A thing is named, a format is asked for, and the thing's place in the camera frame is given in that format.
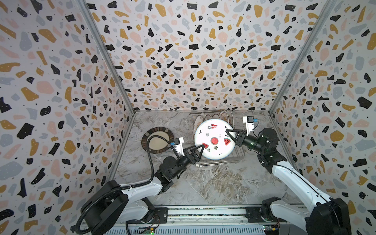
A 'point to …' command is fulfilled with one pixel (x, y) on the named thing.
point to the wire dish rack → (236, 156)
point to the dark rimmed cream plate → (157, 144)
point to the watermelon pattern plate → (212, 134)
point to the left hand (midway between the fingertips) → (201, 145)
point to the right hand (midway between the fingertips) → (225, 129)
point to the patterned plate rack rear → (230, 117)
